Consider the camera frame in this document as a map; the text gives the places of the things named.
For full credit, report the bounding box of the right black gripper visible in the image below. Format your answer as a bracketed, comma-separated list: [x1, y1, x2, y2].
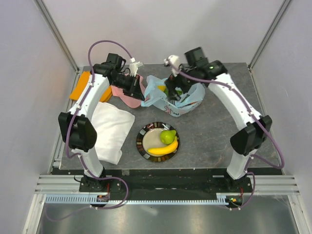
[163, 63, 196, 102]

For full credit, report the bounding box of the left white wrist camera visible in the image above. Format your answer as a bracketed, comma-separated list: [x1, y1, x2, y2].
[129, 58, 144, 77]

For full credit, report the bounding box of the light blue plastic bag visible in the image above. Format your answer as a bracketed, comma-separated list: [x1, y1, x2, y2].
[141, 75, 205, 117]

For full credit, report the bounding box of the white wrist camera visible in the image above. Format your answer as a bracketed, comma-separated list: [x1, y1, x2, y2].
[129, 58, 144, 77]
[164, 55, 181, 77]

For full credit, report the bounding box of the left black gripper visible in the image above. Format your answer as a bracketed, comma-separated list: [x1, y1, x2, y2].
[111, 74, 145, 101]

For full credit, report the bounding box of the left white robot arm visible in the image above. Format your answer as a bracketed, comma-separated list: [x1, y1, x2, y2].
[58, 53, 144, 192]

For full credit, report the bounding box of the dark rimmed beige plate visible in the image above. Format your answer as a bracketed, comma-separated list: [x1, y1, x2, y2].
[136, 122, 180, 162]

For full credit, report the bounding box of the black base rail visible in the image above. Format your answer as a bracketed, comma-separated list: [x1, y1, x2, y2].
[78, 169, 252, 194]

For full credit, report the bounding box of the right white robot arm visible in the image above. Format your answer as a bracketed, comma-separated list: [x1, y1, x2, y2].
[164, 47, 273, 192]

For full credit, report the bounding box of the white slotted cable duct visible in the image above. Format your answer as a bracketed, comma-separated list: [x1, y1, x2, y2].
[45, 194, 242, 205]

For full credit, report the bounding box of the green fake pear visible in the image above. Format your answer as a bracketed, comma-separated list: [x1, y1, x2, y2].
[160, 130, 176, 145]

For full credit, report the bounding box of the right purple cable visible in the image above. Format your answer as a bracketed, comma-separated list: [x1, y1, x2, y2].
[168, 58, 285, 213]

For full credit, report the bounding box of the white folded cloth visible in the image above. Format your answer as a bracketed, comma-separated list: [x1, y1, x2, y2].
[91, 102, 135, 165]

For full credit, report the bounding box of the orange folded cloth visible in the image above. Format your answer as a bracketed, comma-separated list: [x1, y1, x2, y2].
[69, 71, 113, 102]

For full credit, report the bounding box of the yellow fake banana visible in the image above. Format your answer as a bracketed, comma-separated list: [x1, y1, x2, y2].
[148, 137, 178, 156]

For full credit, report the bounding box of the pink baseball cap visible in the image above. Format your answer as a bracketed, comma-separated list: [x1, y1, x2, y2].
[110, 74, 145, 109]

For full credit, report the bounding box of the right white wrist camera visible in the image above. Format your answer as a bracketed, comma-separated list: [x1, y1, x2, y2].
[164, 55, 181, 77]

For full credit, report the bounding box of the yellow fake lemon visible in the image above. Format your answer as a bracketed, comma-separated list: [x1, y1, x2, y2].
[158, 85, 166, 92]

